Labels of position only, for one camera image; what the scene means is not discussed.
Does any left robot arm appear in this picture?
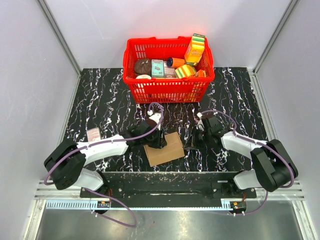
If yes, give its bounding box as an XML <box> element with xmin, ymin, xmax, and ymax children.
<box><xmin>43</xmin><ymin>113</ymin><xmax>167</xmax><ymax>198</ymax></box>

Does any pink small box in basket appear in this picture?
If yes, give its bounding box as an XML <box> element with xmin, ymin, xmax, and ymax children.
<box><xmin>163</xmin><ymin>61</ymin><xmax>176</xmax><ymax>78</ymax></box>

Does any white round lid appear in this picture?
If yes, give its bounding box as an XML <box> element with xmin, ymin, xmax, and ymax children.
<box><xmin>136</xmin><ymin>74</ymin><xmax>152</xmax><ymax>80</ymax></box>

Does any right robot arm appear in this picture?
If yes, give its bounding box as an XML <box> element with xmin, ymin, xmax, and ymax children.
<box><xmin>184</xmin><ymin>112</ymin><xmax>299</xmax><ymax>198</ymax></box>

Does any tall orange yellow carton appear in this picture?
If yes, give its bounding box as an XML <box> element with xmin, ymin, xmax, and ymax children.
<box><xmin>184</xmin><ymin>33</ymin><xmax>205</xmax><ymax>67</ymax></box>

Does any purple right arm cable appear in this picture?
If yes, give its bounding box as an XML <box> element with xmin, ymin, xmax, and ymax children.
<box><xmin>198</xmin><ymin>110</ymin><xmax>295</xmax><ymax>216</ymax></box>

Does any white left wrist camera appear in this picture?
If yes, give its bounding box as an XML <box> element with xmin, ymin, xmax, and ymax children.
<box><xmin>147</xmin><ymin>110</ymin><xmax>162</xmax><ymax>124</ymax></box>

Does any yellow green striped box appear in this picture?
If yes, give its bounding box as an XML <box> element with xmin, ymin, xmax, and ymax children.
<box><xmin>174</xmin><ymin>64</ymin><xmax>197</xmax><ymax>79</ymax></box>

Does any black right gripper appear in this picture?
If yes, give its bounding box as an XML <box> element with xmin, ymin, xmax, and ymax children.
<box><xmin>183</xmin><ymin>127</ymin><xmax>212</xmax><ymax>151</ymax></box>

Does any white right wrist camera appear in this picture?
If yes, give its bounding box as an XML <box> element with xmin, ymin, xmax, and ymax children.
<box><xmin>196</xmin><ymin>112</ymin><xmax>205</xmax><ymax>131</ymax></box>

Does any teal snack box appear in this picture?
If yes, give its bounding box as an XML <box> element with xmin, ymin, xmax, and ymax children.
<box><xmin>151</xmin><ymin>59</ymin><xmax>164</xmax><ymax>78</ymax></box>

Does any brown round cookie pack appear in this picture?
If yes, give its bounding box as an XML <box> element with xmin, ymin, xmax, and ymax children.
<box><xmin>134</xmin><ymin>58</ymin><xmax>152</xmax><ymax>76</ymax></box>

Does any small orange packet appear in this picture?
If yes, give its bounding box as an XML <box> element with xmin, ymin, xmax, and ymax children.
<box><xmin>194</xmin><ymin>69</ymin><xmax>207</xmax><ymax>78</ymax></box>

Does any aluminium frame rail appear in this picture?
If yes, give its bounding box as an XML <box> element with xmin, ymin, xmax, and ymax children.
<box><xmin>36</xmin><ymin>0</ymin><xmax>82</xmax><ymax>76</ymax></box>

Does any brown cardboard box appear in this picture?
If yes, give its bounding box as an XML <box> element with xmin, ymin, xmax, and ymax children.
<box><xmin>144</xmin><ymin>132</ymin><xmax>185</xmax><ymax>167</ymax></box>

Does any orange tube with blue cap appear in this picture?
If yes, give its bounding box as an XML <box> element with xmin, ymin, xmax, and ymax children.
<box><xmin>166</xmin><ymin>57</ymin><xmax>186</xmax><ymax>69</ymax></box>

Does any red plastic shopping basket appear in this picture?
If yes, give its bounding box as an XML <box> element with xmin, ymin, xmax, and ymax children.
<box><xmin>122</xmin><ymin>36</ymin><xmax>215</xmax><ymax>104</ymax></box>

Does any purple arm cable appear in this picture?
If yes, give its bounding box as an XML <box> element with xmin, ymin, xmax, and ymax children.
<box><xmin>43</xmin><ymin>102</ymin><xmax>165</xmax><ymax>228</ymax></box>
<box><xmin>198</xmin><ymin>110</ymin><xmax>295</xmax><ymax>216</ymax></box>

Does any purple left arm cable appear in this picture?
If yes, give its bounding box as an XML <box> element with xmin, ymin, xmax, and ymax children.
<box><xmin>43</xmin><ymin>102</ymin><xmax>165</xmax><ymax>228</ymax></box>

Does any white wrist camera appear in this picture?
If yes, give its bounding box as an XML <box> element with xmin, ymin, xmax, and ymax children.
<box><xmin>196</xmin><ymin>112</ymin><xmax>205</xmax><ymax>131</ymax></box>
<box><xmin>147</xmin><ymin>110</ymin><xmax>162</xmax><ymax>124</ymax></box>

